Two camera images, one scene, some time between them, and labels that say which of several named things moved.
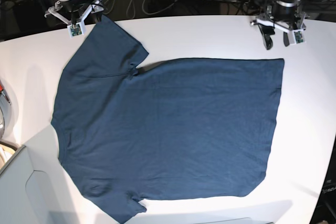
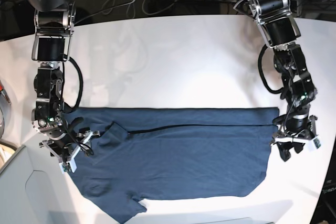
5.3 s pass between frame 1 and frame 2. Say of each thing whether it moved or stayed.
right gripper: moved
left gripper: moved
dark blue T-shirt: moved
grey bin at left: stayed
